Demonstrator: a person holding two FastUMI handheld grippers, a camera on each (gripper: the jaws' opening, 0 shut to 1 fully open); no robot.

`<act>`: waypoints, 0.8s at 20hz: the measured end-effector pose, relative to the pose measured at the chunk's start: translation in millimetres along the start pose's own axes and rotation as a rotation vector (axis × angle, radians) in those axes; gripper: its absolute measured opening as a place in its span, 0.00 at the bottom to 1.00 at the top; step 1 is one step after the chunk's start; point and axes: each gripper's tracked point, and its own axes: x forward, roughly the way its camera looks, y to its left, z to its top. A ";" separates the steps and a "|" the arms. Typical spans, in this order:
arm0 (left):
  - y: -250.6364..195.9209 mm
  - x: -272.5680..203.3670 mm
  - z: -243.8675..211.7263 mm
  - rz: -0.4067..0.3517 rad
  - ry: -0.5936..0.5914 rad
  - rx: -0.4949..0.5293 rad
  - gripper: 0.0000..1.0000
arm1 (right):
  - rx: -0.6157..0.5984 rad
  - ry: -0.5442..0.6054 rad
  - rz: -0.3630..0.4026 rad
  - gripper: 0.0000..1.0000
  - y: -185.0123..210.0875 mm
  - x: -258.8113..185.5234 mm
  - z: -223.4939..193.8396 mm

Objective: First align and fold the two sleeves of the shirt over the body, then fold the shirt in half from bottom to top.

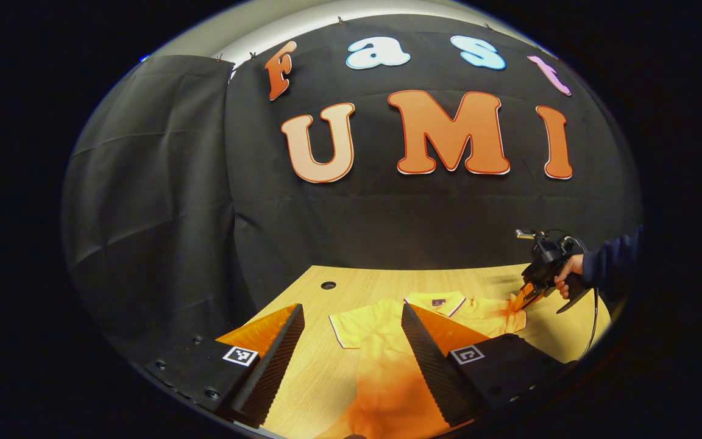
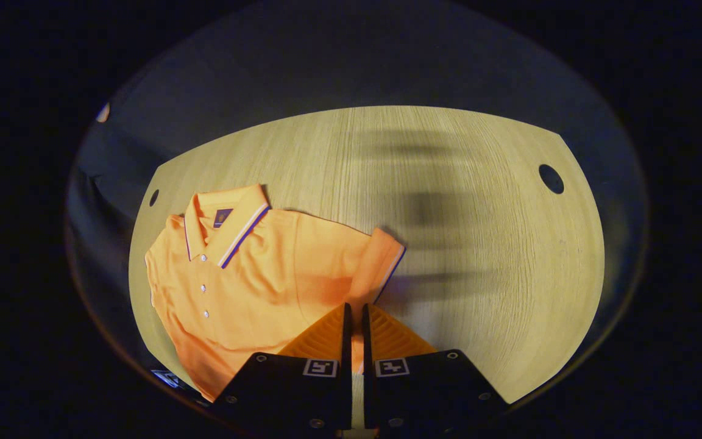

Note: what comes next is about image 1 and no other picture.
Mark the orange T-shirt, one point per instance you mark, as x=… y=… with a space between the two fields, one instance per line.
x=381 y=366

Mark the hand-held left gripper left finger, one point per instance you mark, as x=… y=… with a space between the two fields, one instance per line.
x=269 y=372

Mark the dark grey side curtain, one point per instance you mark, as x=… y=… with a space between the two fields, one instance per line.
x=144 y=213

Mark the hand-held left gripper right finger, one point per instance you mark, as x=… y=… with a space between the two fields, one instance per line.
x=430 y=372

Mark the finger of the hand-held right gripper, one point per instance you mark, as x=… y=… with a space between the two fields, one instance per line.
x=529 y=296

